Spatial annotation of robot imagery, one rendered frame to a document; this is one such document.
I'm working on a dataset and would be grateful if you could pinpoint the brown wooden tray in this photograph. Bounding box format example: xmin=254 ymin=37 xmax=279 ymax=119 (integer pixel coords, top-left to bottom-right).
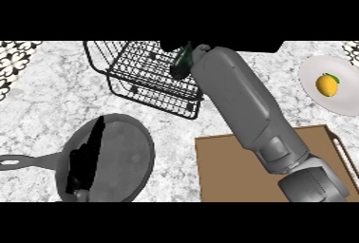
xmin=193 ymin=123 xmax=359 ymax=203

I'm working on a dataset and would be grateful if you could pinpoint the black wire tiered basket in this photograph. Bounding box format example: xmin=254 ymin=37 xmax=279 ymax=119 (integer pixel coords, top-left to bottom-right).
xmin=82 ymin=40 xmax=206 ymax=121

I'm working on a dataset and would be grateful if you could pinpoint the grey frying pan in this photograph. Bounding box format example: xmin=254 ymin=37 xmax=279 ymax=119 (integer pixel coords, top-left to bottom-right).
xmin=0 ymin=113 xmax=155 ymax=203

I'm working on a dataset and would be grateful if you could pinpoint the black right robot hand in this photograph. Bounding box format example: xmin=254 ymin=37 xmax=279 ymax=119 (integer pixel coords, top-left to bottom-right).
xmin=158 ymin=40 xmax=190 ymax=53

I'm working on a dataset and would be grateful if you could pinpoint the yellow lemon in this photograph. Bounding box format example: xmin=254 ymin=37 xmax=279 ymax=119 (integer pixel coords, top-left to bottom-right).
xmin=314 ymin=72 xmax=342 ymax=98

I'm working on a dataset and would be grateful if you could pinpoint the dark purple eggplant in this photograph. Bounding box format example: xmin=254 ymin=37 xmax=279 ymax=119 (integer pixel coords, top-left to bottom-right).
xmin=168 ymin=41 xmax=196 ymax=80

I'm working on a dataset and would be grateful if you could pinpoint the white plate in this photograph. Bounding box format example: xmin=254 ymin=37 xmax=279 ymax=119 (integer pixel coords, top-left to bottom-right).
xmin=297 ymin=55 xmax=359 ymax=117

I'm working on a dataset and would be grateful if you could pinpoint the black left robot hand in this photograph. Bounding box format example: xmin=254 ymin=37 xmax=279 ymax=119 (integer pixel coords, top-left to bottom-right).
xmin=65 ymin=116 xmax=108 ymax=196

